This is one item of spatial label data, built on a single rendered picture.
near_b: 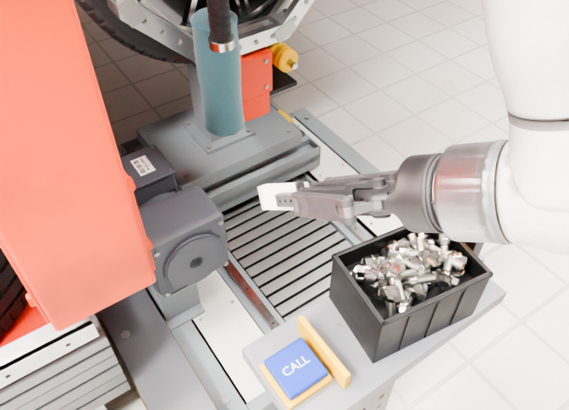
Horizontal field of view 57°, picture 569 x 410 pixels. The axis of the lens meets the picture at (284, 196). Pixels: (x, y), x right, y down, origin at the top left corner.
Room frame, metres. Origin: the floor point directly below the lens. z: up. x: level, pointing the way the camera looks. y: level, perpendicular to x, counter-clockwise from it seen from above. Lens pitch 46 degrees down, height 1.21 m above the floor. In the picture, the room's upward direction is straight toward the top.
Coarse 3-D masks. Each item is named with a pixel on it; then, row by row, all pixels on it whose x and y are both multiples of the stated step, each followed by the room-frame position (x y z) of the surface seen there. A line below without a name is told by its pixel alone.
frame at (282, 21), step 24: (120, 0) 0.92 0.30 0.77; (288, 0) 1.19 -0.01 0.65; (312, 0) 1.17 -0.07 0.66; (144, 24) 0.95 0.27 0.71; (168, 24) 0.98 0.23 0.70; (240, 24) 1.13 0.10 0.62; (264, 24) 1.15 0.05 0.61; (288, 24) 1.13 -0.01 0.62; (192, 48) 1.00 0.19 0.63; (240, 48) 1.06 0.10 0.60
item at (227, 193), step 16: (128, 144) 1.25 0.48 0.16; (304, 144) 1.26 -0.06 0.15; (272, 160) 1.19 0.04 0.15; (288, 160) 1.19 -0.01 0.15; (304, 160) 1.19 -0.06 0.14; (240, 176) 1.12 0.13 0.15; (256, 176) 1.10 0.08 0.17; (272, 176) 1.13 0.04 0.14; (288, 176) 1.16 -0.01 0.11; (208, 192) 1.05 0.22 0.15; (224, 192) 1.04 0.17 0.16; (240, 192) 1.07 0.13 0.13; (256, 192) 1.09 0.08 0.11; (224, 208) 1.03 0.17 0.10
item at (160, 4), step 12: (144, 0) 1.15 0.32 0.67; (156, 0) 1.21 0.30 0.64; (168, 0) 1.24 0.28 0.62; (180, 0) 1.25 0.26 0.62; (192, 0) 1.12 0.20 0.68; (204, 0) 1.26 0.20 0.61; (240, 0) 1.20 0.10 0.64; (252, 0) 1.22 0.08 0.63; (264, 0) 1.21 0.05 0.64; (156, 12) 1.08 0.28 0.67; (168, 12) 1.15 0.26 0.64; (180, 12) 1.17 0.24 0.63; (192, 12) 1.11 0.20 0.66; (240, 12) 1.18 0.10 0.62; (252, 12) 1.18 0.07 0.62; (180, 24) 1.09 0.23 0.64
